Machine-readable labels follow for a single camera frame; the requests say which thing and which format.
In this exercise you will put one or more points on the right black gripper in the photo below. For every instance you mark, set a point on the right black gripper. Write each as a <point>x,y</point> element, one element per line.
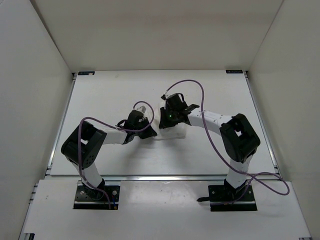
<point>164,122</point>

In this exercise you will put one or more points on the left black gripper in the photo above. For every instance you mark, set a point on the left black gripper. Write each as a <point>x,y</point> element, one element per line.
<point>149,133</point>

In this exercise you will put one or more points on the white pleated skirt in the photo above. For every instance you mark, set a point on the white pleated skirt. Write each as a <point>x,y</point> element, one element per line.
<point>177,132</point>

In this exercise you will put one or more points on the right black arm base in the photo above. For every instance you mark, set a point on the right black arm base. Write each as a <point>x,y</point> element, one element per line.
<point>225,198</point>

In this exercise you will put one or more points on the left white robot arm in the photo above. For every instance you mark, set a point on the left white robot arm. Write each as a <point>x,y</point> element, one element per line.
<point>81,148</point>

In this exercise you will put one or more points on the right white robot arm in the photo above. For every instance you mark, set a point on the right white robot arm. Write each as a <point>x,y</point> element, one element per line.
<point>238,136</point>

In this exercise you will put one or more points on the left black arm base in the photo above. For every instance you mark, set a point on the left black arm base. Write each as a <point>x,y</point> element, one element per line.
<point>90,199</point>

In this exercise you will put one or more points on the right blue corner label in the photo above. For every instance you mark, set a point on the right blue corner label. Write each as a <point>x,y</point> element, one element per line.
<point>234,71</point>

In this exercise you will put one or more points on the blue corner label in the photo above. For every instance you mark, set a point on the blue corner label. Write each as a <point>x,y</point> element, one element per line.
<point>234,71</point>
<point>86,73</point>

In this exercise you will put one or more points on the left blue corner label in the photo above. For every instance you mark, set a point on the left blue corner label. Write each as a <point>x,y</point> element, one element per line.
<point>86,73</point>

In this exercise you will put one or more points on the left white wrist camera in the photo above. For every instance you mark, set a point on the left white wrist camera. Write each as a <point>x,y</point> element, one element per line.
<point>142,109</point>

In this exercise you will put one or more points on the aluminium front rail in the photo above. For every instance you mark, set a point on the aluminium front rail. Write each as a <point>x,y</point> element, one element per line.
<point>165,178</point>

